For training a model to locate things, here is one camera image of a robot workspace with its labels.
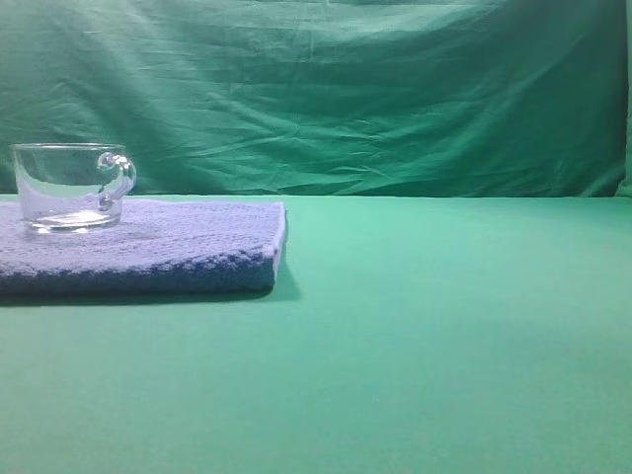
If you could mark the transparent glass cup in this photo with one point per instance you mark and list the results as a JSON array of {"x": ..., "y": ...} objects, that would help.
[{"x": 71, "y": 186}]

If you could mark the folded blue towel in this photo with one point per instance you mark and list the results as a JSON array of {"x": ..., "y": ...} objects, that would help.
[{"x": 159, "y": 247}]

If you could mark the green table cover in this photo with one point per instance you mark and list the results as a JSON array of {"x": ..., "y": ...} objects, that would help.
[{"x": 404, "y": 335}]

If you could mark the green backdrop cloth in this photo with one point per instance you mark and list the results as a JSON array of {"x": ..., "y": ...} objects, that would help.
[{"x": 527, "y": 99}]

